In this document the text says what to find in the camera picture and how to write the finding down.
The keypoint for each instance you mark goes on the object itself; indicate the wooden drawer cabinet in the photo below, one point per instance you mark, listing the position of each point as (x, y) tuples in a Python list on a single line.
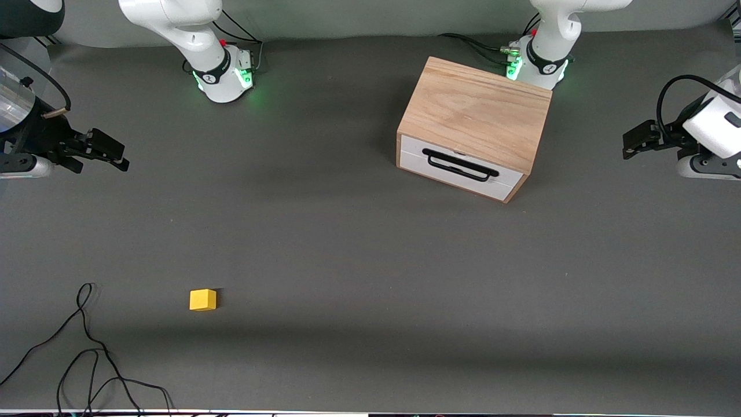
[(474, 110)]

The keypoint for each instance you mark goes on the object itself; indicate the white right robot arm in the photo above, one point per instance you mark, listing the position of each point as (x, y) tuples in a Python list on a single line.
[(191, 35)]

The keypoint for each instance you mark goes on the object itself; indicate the yellow block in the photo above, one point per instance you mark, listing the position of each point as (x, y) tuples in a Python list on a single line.
[(202, 300)]

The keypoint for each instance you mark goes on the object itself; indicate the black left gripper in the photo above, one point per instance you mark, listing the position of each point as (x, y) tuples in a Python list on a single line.
[(672, 133)]

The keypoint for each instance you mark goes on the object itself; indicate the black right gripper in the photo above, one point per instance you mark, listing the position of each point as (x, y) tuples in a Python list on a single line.
[(36, 132)]

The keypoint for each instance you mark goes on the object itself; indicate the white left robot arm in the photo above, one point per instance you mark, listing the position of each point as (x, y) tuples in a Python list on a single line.
[(550, 35)]

